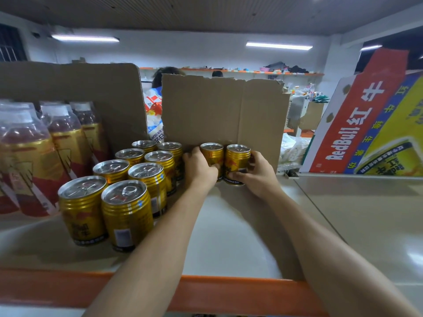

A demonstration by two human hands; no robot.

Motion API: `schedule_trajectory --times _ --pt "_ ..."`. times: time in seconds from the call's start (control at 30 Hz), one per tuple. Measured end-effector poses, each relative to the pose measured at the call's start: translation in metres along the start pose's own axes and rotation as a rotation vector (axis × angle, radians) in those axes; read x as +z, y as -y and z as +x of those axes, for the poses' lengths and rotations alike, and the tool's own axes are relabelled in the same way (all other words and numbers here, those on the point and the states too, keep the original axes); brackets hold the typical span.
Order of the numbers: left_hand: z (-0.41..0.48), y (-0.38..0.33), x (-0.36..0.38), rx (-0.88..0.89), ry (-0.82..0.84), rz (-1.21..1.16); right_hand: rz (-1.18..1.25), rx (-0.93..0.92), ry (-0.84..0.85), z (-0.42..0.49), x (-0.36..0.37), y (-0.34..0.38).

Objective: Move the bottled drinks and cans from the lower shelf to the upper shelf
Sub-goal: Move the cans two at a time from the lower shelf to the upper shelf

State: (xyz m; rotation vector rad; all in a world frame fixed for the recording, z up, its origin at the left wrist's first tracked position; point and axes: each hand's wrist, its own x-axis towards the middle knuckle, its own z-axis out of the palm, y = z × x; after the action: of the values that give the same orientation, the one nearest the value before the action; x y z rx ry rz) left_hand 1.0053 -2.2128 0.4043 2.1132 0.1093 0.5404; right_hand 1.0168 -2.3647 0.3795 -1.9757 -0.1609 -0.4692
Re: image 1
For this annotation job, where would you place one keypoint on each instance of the small brown cardboard box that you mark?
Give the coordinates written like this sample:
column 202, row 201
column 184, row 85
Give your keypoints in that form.
column 312, row 115

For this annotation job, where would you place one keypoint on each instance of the person's right hand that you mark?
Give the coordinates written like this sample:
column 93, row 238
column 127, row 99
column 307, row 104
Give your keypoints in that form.
column 261, row 179

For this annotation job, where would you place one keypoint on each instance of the gold drink can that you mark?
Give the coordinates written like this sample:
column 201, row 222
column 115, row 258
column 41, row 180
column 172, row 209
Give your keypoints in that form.
column 211, row 153
column 236, row 160

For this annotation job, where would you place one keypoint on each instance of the white blue printed bag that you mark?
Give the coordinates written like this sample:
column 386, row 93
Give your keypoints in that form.
column 154, row 118

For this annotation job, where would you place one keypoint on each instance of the torn brown cardboard sheet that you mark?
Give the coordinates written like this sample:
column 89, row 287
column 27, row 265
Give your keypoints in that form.
column 224, row 112

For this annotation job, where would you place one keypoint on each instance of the fluorescent ceiling light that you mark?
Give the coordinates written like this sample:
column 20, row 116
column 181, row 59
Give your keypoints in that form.
column 85, row 38
column 279, row 46
column 370, row 47

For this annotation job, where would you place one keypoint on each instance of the red yellow printed carton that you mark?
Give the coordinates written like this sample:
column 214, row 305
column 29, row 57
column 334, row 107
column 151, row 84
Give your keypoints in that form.
column 370, row 122

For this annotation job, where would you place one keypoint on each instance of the clear white plastic bags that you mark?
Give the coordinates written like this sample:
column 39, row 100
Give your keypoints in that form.
column 292, row 151

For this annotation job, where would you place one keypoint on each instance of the person's right thumb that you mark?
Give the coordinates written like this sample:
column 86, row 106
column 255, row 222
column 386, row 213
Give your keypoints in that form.
column 238, row 176

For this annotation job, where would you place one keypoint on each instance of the orange metal shelf rail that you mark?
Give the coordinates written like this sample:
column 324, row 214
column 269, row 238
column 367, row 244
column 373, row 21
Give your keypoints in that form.
column 205, row 295

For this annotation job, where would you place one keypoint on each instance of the barred window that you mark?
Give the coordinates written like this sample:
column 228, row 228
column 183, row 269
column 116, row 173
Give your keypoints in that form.
column 11, row 44

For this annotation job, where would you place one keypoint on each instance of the person's left hand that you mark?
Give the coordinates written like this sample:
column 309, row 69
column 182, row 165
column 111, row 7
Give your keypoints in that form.
column 197, row 171

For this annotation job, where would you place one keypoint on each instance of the brown drink bottle gold label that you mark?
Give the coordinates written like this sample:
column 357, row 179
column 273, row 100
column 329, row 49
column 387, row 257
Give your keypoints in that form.
column 92, row 132
column 26, row 168
column 67, row 141

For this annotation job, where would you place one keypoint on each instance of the orange wall shelf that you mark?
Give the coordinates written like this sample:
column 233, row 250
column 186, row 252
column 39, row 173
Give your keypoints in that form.
column 297, row 73

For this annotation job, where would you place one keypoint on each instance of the cluster of gold cans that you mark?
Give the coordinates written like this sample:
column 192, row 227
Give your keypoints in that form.
column 129, row 201

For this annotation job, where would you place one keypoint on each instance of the large brown cardboard panel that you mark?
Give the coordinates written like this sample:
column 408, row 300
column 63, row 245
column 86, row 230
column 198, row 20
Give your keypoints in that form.
column 115, row 95

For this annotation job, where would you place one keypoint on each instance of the person's left forearm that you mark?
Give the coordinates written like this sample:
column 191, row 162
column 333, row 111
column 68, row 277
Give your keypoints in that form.
column 155, row 254

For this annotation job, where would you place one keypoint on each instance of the person's right forearm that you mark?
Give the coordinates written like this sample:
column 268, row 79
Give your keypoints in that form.
column 327, row 260

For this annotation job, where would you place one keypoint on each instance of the dark folded cloth pile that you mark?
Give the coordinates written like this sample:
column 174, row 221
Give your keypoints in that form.
column 290, row 69

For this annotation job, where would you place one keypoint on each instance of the person's left thumb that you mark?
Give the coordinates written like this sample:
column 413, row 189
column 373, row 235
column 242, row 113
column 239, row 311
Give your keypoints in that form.
column 213, row 167

